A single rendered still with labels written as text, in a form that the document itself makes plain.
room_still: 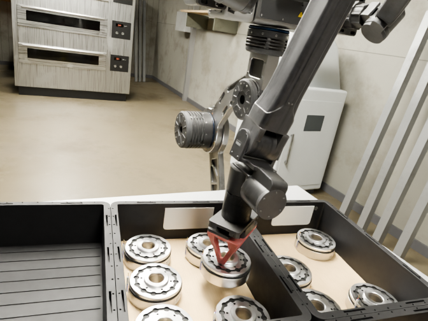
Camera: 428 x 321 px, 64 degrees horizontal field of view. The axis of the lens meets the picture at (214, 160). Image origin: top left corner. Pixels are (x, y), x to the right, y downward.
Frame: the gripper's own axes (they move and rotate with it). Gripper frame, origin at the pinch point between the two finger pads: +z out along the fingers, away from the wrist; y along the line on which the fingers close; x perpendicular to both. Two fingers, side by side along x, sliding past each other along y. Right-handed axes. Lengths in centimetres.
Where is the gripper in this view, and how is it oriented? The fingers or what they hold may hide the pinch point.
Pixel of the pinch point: (227, 254)
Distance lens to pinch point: 72.5
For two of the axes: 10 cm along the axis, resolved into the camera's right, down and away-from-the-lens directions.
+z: -1.6, 9.2, 3.6
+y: 4.8, -2.5, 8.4
